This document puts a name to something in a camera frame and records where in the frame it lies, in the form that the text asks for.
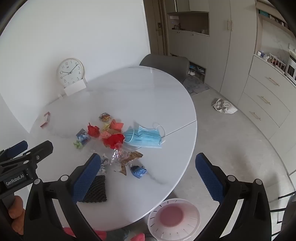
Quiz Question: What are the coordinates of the beige drawer cabinet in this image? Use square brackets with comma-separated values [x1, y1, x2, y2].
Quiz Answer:
[237, 54, 296, 149]

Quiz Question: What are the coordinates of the brown door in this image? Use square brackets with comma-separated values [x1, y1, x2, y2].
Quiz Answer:
[143, 0, 170, 56]

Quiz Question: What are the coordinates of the tall beige wardrobe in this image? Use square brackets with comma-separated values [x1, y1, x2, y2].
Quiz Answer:
[208, 0, 258, 99]

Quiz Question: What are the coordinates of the white dish rack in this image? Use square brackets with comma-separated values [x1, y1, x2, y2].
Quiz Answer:
[268, 53, 286, 74]

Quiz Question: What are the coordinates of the white blue candy wrapper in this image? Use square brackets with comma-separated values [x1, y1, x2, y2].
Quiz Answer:
[99, 155, 109, 174]

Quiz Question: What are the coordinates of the white canvas tote bag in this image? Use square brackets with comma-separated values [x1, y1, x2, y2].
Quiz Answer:
[211, 98, 238, 115]

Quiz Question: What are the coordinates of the black metal chair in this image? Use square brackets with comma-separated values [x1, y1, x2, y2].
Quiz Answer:
[270, 191, 296, 241]

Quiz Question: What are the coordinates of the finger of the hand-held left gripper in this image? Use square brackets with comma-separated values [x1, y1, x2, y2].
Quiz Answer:
[0, 140, 29, 165]
[14, 140, 54, 165]

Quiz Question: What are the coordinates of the orange paper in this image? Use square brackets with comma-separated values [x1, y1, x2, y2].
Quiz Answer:
[109, 119, 124, 130]

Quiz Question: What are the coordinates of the brown gold snack wrapper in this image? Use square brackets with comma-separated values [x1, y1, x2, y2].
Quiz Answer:
[119, 149, 144, 176]

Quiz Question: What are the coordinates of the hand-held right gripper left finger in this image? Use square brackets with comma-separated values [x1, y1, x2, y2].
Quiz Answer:
[23, 153, 109, 241]

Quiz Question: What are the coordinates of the white countertop appliance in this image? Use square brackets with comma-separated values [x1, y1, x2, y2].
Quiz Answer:
[285, 49, 296, 81]

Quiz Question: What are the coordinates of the white card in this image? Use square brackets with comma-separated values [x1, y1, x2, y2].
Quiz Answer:
[63, 80, 87, 96]

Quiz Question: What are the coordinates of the clear plastic wrapper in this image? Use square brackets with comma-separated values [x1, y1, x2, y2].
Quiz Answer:
[110, 144, 127, 166]

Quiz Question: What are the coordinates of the blue face mask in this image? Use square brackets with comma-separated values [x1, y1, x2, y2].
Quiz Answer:
[123, 126, 142, 146]
[135, 122, 166, 149]

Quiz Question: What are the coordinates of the red garment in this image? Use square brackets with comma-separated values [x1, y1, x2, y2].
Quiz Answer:
[62, 228, 146, 241]

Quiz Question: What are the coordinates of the large red paper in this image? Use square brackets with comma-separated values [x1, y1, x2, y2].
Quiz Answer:
[102, 133, 125, 150]

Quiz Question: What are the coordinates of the pair of shoes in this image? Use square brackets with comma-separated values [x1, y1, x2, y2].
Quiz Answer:
[188, 65, 205, 76]

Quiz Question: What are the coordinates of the round white clock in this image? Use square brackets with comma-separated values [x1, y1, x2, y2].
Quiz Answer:
[57, 58, 84, 88]

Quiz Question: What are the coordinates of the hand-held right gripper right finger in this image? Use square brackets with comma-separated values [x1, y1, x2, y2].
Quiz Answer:
[192, 152, 271, 241]

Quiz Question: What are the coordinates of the grey upholstered chair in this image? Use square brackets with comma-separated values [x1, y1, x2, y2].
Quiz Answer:
[139, 54, 190, 84]

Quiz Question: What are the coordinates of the wall shelf with books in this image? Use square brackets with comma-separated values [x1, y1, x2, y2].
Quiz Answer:
[255, 0, 292, 33]

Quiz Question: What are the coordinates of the red white small box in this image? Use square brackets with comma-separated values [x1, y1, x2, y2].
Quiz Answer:
[40, 112, 51, 128]

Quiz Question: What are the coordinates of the white slotted waste bin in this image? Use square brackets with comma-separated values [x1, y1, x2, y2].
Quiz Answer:
[147, 198, 201, 241]

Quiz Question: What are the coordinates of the beige cabinet with open niche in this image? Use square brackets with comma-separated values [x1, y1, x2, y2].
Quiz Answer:
[166, 10, 210, 70]

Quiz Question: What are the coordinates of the black foam pad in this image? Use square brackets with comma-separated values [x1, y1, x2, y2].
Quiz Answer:
[82, 175, 108, 203]

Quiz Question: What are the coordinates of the grey patterned rug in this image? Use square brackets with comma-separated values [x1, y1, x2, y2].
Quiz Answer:
[183, 75, 210, 95]

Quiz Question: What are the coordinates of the light blue quilted cloth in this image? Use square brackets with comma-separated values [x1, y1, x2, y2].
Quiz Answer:
[106, 228, 135, 241]

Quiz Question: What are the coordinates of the blue white patterned wrapper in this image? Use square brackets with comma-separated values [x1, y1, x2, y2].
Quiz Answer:
[76, 129, 91, 142]

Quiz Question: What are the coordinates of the person's left hand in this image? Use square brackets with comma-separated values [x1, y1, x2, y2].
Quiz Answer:
[8, 195, 25, 236]

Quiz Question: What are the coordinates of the small red paper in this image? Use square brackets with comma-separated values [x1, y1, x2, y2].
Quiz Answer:
[87, 123, 100, 138]

